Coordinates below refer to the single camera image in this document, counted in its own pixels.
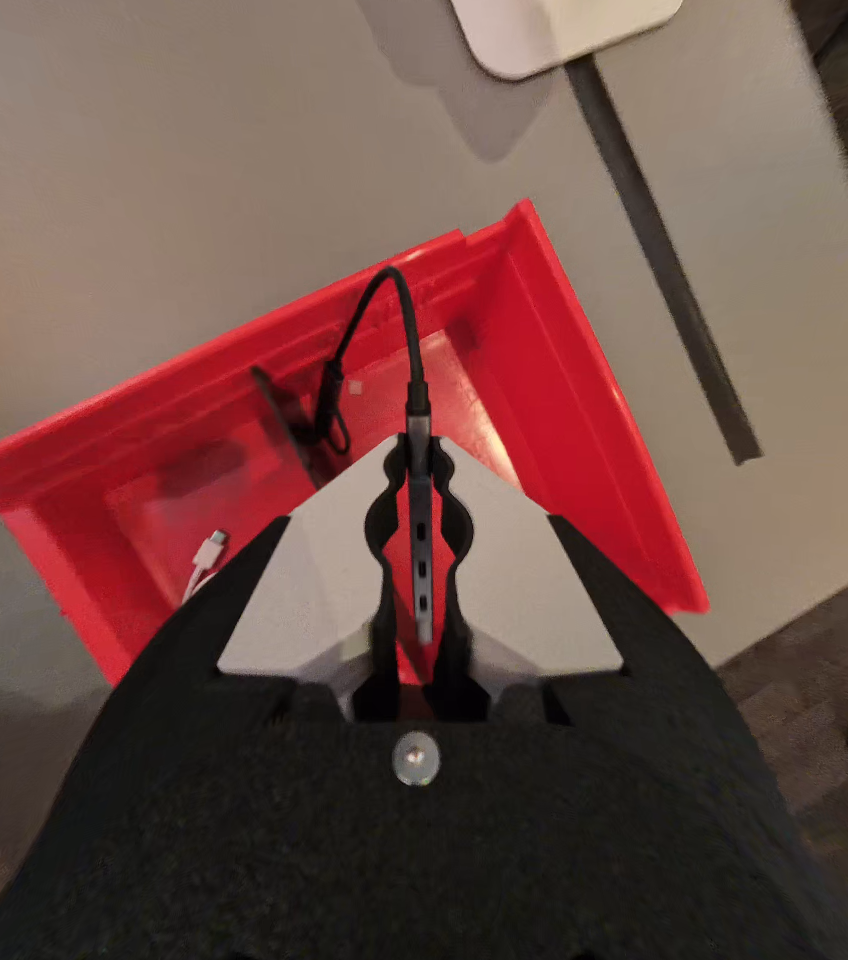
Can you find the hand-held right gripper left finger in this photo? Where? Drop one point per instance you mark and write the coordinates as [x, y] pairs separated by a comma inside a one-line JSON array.
[[311, 585]]

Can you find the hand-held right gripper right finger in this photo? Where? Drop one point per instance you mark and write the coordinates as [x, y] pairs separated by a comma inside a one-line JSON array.
[[536, 592]]

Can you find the grey desk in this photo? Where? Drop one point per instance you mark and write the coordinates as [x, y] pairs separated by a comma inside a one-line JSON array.
[[169, 187]]

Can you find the red plastic bin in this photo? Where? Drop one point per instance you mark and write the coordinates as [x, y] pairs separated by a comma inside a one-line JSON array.
[[544, 360]]

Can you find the black bin divider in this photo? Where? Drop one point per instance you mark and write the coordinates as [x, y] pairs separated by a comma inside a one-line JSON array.
[[285, 420]]

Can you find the wooden board stand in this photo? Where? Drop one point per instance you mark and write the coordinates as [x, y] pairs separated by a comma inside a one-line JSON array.
[[559, 30]]

